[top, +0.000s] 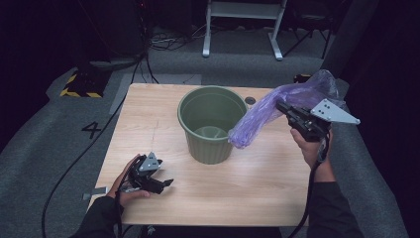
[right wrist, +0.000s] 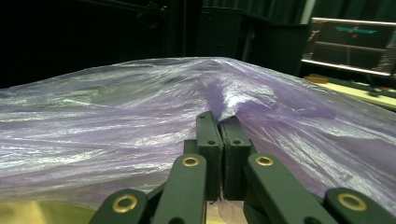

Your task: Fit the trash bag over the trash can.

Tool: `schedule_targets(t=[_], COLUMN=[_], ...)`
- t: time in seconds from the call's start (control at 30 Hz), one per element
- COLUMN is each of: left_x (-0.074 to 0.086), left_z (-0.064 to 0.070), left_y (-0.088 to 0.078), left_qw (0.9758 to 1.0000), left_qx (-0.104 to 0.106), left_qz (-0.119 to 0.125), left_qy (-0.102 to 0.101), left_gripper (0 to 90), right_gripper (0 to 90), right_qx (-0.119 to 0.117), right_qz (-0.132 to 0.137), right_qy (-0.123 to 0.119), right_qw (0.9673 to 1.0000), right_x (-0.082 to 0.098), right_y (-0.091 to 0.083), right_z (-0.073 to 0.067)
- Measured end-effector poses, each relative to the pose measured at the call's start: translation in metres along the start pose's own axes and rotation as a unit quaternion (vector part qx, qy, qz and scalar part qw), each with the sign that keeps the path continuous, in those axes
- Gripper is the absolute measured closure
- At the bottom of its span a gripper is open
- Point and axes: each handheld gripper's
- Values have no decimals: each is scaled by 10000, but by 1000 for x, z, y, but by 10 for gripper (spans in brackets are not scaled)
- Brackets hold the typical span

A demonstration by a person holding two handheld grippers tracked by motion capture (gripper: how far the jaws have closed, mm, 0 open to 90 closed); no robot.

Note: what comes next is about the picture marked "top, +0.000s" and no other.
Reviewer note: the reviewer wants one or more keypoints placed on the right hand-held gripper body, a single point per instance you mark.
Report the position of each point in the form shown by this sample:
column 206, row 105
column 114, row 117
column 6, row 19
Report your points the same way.
column 327, row 114

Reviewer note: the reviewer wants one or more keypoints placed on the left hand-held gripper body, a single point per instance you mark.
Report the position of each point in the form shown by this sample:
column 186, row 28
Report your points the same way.
column 149, row 163

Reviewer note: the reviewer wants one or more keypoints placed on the purple plastic trash bag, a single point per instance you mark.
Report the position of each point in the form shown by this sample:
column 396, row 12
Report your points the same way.
column 257, row 115

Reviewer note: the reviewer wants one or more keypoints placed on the green plastic trash bin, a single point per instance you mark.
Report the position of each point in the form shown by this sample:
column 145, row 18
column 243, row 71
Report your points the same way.
column 204, row 152

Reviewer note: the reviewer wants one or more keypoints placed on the person's left hand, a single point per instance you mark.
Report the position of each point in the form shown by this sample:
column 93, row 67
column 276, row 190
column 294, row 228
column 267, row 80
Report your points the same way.
column 127, row 197

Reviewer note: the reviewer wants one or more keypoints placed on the person's right hand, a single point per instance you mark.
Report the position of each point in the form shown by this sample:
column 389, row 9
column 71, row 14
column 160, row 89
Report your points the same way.
column 317, row 155

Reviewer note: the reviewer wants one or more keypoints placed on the black yellow striped stand base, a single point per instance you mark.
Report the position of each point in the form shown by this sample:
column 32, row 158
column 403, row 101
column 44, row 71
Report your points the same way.
column 302, row 78
column 85, row 82

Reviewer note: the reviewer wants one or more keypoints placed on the dark round table grommet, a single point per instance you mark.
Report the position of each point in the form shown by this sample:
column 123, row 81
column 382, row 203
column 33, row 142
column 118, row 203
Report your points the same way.
column 250, row 100

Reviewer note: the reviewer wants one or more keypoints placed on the black tripod stand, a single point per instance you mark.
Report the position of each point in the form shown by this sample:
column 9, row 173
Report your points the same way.
column 298, row 43

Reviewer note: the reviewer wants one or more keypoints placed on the grey pillar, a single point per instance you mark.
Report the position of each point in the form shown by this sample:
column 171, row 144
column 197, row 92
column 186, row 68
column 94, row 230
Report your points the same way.
column 350, row 33

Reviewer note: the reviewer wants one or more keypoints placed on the white metal stand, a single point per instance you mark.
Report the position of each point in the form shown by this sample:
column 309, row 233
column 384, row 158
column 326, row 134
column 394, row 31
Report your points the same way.
column 242, row 10

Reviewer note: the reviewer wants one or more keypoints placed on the grey table edge bracket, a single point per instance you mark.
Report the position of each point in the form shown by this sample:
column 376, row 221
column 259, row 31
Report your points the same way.
column 95, row 191

